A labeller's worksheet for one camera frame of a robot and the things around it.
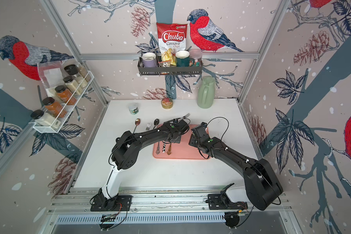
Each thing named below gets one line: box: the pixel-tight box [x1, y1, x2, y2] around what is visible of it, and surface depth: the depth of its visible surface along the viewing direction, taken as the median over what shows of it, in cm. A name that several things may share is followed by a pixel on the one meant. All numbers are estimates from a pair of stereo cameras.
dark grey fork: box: [173, 112, 191, 120], surface depth 113 cm
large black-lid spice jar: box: [63, 64, 89, 89], surface depth 81 cm
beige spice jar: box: [62, 76, 84, 96], surface depth 78 cm
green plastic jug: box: [196, 75, 215, 110], surface depth 103 cm
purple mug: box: [142, 52, 157, 68], surface depth 84 cm
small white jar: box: [128, 102, 139, 116], surface depth 113 cm
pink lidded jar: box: [189, 48, 203, 67], surface depth 86 cm
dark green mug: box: [175, 50, 195, 67], surface depth 85 cm
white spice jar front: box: [30, 109, 61, 130], surface depth 63 cm
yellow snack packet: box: [161, 48, 177, 66], surface depth 87 cm
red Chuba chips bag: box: [156, 22, 189, 53], surface depth 81 cm
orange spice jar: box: [41, 97, 68, 118], surface depth 68 cm
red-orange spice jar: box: [54, 84, 78, 106], surface depth 73 cm
